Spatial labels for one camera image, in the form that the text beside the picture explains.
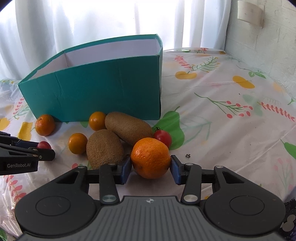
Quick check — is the red cherry tomato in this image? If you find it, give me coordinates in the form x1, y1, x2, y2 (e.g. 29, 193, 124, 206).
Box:
153, 127, 172, 149
37, 141, 52, 149

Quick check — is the purple patterned bedding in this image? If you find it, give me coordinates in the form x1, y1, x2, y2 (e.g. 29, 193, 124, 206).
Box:
278, 198, 295, 241

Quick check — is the large orange mandarin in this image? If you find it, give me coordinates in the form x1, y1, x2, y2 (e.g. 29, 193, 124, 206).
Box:
130, 138, 171, 179

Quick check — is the floral plastic tablecloth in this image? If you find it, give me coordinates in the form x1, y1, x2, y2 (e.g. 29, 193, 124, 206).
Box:
1, 49, 295, 240

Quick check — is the teal cardboard box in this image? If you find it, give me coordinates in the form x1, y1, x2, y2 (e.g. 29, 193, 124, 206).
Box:
18, 35, 163, 122

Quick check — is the orange cherry tomato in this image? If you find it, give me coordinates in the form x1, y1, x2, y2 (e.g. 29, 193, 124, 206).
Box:
68, 133, 88, 155
89, 111, 106, 131

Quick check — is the white curtain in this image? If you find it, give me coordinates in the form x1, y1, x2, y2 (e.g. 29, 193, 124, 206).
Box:
1, 1, 231, 80

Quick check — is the white wall fixture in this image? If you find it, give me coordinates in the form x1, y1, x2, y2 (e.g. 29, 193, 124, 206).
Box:
237, 1, 265, 28

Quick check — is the brown kiwi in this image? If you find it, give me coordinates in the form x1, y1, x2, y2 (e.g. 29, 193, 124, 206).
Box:
86, 130, 125, 170
105, 112, 153, 146

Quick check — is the small mandarin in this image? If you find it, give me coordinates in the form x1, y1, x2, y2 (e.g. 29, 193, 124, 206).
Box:
35, 114, 55, 136

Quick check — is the orange cherry tomato front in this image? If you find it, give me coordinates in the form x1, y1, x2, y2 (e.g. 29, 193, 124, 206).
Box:
68, 133, 88, 155

